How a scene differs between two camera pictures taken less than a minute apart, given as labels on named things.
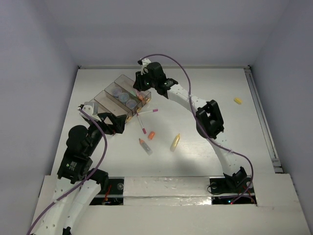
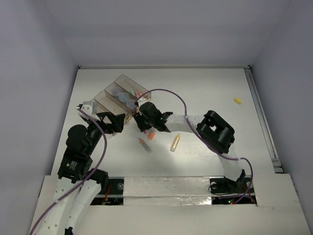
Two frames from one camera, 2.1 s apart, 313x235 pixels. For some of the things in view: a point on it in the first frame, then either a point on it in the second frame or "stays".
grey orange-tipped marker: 145,147 stays
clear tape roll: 116,92 stays
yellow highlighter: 175,142 stays
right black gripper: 138,84 -> 142,125
